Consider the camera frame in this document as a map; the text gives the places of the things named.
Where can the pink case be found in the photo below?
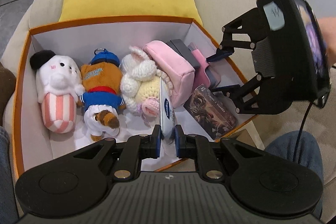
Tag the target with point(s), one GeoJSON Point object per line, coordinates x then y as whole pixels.
{"type": "Point", "coordinates": [200, 66]}

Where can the person's right forearm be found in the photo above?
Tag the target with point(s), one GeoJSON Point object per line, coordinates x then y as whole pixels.
{"type": "Point", "coordinates": [328, 35]}

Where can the pink fabric pouch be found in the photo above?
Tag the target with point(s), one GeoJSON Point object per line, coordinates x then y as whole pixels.
{"type": "Point", "coordinates": [170, 66]}

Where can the brown bear plush toy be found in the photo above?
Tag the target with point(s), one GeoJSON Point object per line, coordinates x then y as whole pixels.
{"type": "Point", "coordinates": [101, 77]}

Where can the dark printed card box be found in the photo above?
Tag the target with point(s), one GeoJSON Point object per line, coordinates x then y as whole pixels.
{"type": "Point", "coordinates": [210, 111]}

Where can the person's right leg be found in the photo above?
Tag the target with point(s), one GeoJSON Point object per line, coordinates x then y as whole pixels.
{"type": "Point", "coordinates": [288, 145]}

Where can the white dog plush toy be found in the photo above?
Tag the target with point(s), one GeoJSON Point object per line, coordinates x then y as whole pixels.
{"type": "Point", "coordinates": [57, 79]}

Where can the orange cardboard box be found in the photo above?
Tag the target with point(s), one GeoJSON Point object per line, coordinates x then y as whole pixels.
{"type": "Point", "coordinates": [105, 35]}

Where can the dark grey box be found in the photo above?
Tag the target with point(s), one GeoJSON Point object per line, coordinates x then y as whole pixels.
{"type": "Point", "coordinates": [181, 47]}

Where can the white crochet bunny toy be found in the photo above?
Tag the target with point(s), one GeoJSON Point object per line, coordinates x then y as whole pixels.
{"type": "Point", "coordinates": [136, 82]}

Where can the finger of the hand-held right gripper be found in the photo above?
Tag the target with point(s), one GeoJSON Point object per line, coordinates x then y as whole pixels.
{"type": "Point", "coordinates": [223, 54]}
{"type": "Point", "coordinates": [227, 87]}

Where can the person's left leg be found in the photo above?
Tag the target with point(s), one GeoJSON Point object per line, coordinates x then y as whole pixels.
{"type": "Point", "coordinates": [5, 161]}

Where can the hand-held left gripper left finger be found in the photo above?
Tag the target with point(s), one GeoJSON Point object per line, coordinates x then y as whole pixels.
{"type": "Point", "coordinates": [157, 141]}

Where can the person's leg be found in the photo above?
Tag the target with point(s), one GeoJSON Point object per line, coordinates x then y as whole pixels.
{"type": "Point", "coordinates": [5, 161]}
{"type": "Point", "coordinates": [288, 145]}

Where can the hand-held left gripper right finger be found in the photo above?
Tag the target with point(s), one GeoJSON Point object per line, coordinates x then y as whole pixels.
{"type": "Point", "coordinates": [178, 141]}

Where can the dark brown cloth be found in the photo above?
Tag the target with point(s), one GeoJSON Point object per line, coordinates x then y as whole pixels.
{"type": "Point", "coordinates": [6, 87]}

